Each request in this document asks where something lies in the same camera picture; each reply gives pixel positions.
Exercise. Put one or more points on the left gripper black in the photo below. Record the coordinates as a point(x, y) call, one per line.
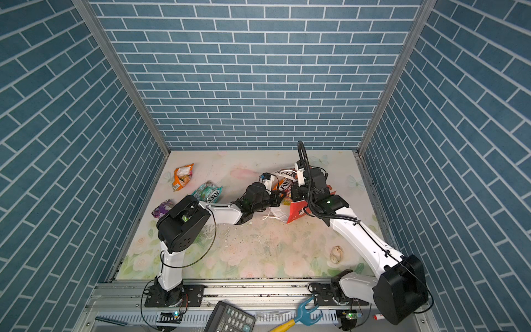
point(276, 199)

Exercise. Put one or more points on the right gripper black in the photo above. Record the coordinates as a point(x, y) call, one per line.
point(296, 195)

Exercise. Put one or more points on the red white paper bag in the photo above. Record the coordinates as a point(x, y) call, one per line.
point(293, 215)

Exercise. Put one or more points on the green snack packet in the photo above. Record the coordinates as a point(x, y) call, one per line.
point(208, 192)

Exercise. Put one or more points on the orange snack packet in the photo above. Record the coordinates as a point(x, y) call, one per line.
point(182, 176)

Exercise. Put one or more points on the purple snack packet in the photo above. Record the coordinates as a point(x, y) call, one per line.
point(161, 210)

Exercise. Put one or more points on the orange Fox's candy packet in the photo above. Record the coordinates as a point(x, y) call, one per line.
point(286, 182)

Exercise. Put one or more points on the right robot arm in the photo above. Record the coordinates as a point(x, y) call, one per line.
point(398, 288)

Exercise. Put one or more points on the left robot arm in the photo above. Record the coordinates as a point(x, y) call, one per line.
point(179, 228)

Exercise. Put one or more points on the beige shell sticker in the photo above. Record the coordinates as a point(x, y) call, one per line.
point(336, 255)

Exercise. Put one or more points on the black calculator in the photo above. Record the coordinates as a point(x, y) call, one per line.
point(227, 318)

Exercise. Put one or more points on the blue yellow clamp tool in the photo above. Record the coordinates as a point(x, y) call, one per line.
point(304, 316)

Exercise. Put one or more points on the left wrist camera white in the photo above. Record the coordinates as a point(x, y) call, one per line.
point(270, 181)

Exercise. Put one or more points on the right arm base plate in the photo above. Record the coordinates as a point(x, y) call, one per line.
point(329, 295)

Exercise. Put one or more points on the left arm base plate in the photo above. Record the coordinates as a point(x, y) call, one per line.
point(181, 296)

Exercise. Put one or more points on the aluminium front rail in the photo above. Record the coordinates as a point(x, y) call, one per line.
point(118, 306)

